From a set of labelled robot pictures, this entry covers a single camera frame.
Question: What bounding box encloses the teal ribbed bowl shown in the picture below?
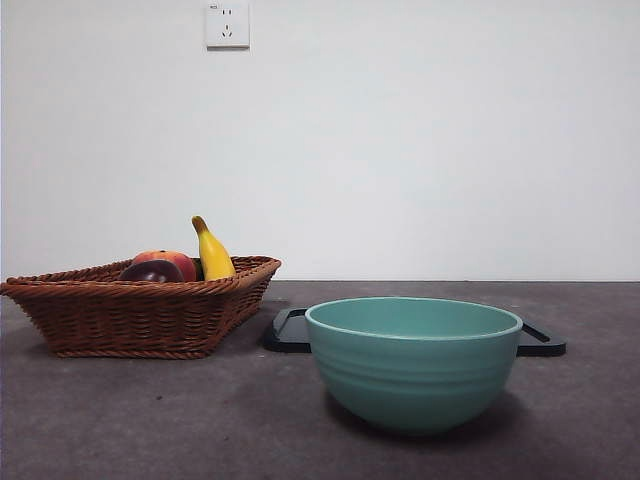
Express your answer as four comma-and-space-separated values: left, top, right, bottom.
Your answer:
304, 296, 524, 435

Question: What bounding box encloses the dark red plum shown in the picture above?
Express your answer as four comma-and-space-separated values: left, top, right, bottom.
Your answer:
118, 259, 186, 283

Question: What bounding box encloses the dark rectangular tray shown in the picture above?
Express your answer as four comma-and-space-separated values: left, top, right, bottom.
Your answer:
263, 308, 568, 357

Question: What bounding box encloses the yellow banana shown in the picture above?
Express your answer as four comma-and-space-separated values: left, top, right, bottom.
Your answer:
191, 215, 237, 282

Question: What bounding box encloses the red yellow apple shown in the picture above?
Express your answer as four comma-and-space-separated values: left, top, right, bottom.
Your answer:
131, 249, 198, 282

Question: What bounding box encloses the brown wicker basket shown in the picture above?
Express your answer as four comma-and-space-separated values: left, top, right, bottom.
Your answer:
0, 255, 282, 359

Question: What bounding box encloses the white wall socket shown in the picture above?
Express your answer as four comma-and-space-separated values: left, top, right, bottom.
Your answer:
205, 2, 251, 50

